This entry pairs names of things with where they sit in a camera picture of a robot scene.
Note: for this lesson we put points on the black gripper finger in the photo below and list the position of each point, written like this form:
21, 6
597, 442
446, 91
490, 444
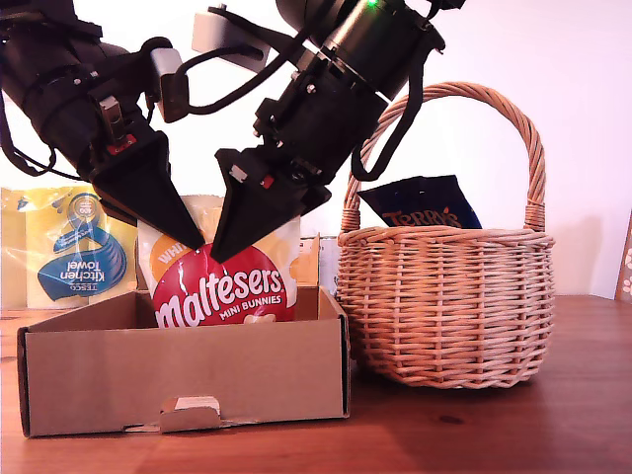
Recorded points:
121, 211
148, 187

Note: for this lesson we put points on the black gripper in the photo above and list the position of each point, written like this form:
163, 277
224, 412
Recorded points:
316, 128

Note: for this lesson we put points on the red Maltesers bunnies bag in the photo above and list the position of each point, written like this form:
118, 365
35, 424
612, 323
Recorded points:
227, 291

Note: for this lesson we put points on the blue Terry's orange eggs bag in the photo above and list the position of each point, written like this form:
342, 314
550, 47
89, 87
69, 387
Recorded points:
424, 200

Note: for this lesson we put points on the brown cardboard box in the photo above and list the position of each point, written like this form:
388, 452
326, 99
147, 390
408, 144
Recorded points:
187, 375

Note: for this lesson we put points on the yellow kitchen towel pack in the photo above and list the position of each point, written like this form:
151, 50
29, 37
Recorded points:
59, 266

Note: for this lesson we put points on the brown paw print board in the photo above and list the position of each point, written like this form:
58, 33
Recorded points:
624, 266

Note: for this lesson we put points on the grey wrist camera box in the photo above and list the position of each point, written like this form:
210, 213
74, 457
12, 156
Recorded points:
212, 32
167, 61

